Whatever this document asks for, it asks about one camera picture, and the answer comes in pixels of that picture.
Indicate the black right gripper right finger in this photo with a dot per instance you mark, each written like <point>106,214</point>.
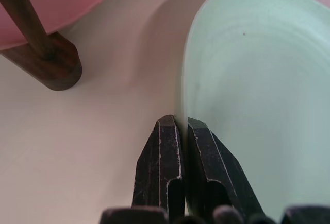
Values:
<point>214,162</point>

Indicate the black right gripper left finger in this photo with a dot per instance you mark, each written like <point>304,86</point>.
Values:
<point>159,157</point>

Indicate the green plate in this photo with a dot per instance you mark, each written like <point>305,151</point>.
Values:
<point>257,79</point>

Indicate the wooden dish rack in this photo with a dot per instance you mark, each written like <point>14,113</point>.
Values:
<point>43,54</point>

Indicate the pink plate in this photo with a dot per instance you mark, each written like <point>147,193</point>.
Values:
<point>64,0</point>

